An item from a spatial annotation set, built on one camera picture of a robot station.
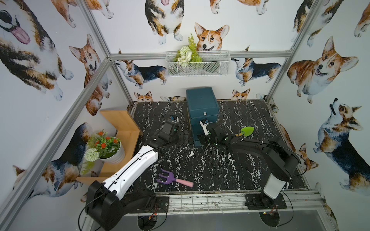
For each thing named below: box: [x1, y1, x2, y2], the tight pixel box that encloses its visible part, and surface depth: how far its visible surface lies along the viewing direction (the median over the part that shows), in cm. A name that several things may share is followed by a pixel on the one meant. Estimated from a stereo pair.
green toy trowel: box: [234, 126, 254, 137], surface depth 106 cm
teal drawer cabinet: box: [185, 86, 220, 129], surface depth 94 cm
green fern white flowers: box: [173, 32, 203, 68], surface depth 82 cm
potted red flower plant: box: [83, 129, 126, 165], surface depth 74 cm
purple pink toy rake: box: [156, 168, 194, 188], surface depth 83 cm
